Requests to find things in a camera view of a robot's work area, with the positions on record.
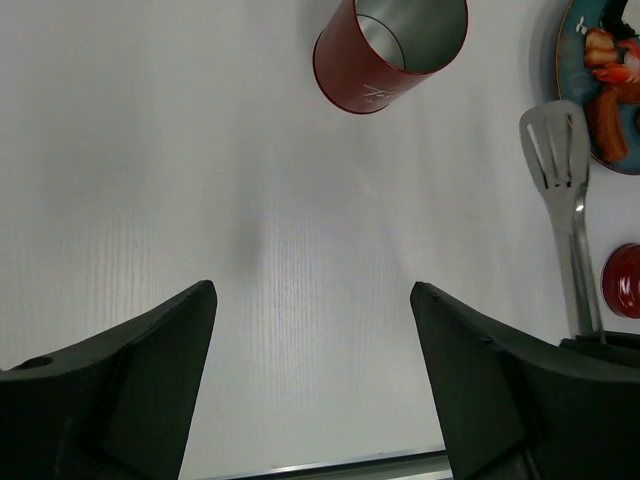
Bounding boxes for red can lid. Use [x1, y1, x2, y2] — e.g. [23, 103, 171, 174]
[601, 243, 639, 319]

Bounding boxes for pork belly slice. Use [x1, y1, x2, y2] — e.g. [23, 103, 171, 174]
[584, 28, 624, 68]

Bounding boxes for sushi roll piece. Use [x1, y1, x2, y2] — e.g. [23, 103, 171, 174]
[600, 0, 639, 40]

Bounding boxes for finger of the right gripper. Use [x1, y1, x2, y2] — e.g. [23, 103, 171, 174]
[559, 332, 640, 368]

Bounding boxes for orange shrimp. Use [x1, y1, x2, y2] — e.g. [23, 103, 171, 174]
[591, 39, 639, 84]

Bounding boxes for red metal can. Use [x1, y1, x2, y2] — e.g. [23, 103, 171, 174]
[312, 0, 469, 115]

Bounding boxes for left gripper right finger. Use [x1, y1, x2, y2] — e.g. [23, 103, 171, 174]
[410, 282, 639, 479]

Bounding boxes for aluminium mounting rail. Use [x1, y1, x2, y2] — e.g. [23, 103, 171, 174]
[206, 450, 454, 479]

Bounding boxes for metal tongs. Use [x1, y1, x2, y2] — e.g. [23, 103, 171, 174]
[519, 100, 604, 341]

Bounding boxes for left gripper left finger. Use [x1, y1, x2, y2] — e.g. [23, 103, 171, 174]
[1, 280, 217, 479]

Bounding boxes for red sausage piece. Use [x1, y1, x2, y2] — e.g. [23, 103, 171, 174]
[585, 84, 629, 164]

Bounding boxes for blue ceramic plate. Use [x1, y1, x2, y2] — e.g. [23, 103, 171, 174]
[554, 1, 639, 176]

